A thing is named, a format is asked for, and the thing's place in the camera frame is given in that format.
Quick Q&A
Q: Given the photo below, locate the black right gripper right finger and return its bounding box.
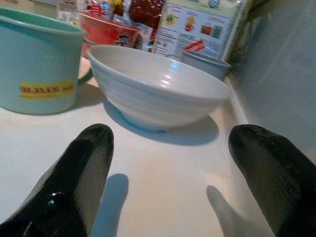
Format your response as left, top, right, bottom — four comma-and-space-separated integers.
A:
228, 124, 316, 237

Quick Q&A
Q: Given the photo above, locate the white ribbed ceramic bowl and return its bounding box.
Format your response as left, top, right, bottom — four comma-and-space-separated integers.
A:
85, 44, 232, 131

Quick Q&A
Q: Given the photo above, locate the grey cup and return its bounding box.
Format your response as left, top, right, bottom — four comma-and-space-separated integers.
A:
182, 49, 232, 82

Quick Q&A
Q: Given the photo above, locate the teal mug yellow label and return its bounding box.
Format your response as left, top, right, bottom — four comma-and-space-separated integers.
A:
0, 6, 93, 116

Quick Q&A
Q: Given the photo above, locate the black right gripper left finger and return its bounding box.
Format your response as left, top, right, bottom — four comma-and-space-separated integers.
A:
0, 123, 115, 237

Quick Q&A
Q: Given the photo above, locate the red instant noodle cup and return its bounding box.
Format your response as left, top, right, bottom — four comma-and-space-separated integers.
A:
78, 11, 144, 59

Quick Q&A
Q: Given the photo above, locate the white printed food bag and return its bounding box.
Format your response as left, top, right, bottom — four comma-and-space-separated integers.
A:
152, 0, 247, 62

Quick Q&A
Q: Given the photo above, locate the dark red snack bag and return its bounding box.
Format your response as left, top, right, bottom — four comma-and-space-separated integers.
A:
112, 0, 168, 52

